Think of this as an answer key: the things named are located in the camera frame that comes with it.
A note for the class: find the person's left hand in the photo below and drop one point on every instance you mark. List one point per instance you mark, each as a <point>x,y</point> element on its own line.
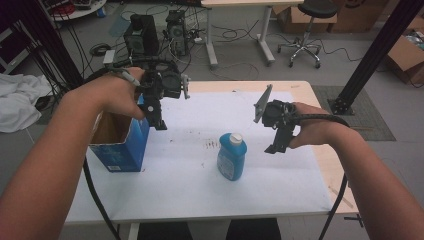
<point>113,93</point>

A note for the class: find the round white table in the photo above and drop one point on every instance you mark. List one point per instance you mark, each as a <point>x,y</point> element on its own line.
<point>83,13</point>

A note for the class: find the white table sheet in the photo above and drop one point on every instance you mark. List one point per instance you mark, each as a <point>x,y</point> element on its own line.
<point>186,193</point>

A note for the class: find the white-legged desk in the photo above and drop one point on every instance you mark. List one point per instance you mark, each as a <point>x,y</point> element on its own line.
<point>211,40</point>

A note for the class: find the slim black computer tower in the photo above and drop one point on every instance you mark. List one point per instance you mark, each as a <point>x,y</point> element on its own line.
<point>176,31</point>

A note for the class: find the open cardboard box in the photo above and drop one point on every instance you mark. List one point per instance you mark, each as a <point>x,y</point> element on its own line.
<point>405,53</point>

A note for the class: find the white power strip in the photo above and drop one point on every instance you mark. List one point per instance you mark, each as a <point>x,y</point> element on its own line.
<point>198,40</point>

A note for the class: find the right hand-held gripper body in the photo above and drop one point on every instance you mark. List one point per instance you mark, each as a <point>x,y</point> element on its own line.
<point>278,115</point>

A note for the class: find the white table leg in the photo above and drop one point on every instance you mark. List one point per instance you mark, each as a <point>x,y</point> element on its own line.
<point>133,231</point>

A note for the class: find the white power supply unit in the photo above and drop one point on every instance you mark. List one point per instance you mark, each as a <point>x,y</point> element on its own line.
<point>109,56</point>

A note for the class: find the light wooden table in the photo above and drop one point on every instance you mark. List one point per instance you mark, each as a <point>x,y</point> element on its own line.
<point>300,87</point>

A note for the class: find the flat cardboard box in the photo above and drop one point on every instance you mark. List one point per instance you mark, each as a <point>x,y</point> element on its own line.
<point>293,20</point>

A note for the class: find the black metal stand with base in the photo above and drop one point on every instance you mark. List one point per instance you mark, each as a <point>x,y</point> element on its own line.
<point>376,50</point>

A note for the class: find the large black computer tower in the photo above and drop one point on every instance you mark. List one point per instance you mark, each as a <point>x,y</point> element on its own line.
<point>145,33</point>

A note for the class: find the person's right hand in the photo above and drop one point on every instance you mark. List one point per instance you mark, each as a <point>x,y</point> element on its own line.
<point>316,130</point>

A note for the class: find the grey floor mat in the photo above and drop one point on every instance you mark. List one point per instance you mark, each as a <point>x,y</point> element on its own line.
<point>366,123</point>

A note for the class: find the blue cardboard box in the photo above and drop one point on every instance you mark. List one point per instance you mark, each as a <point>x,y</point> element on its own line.
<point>133,150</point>

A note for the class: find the tall cardboard box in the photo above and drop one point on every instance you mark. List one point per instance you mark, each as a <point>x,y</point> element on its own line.
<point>360,16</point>

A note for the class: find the black swivel stool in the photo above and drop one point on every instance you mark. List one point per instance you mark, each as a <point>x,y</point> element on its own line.
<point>316,10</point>

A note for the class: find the white cloth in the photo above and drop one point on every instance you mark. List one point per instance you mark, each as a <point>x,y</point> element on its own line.
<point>20,100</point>

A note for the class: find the grey metal frame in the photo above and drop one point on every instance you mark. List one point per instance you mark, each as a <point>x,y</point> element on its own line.
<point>13,60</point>

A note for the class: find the blue bottle with white cap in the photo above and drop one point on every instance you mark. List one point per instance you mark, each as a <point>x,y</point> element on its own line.
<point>231,158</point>

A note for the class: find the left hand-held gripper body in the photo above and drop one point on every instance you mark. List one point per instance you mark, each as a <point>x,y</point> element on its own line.
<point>166,81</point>

